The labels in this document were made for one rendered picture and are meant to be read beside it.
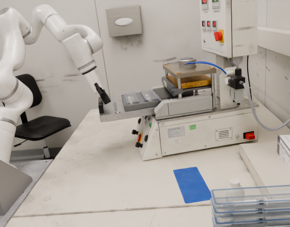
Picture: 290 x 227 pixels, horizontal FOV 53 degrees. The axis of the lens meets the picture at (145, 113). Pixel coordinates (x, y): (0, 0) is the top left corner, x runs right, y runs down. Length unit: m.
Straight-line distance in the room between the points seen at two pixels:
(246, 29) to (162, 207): 0.77
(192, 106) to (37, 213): 0.73
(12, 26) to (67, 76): 1.57
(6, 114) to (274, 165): 1.06
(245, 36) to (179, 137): 0.50
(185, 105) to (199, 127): 0.12
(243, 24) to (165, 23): 1.65
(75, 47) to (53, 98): 1.93
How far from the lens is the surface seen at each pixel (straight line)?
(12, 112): 1.34
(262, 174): 1.11
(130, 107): 1.28
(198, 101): 1.27
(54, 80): 3.13
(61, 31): 1.42
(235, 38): 1.28
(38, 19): 1.60
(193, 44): 2.90
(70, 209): 1.11
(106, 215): 1.03
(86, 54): 1.30
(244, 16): 1.29
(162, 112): 1.25
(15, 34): 1.57
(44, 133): 2.75
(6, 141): 1.29
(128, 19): 2.75
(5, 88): 1.36
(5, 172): 1.19
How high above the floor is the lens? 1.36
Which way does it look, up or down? 18 degrees down
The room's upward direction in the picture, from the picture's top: 7 degrees counter-clockwise
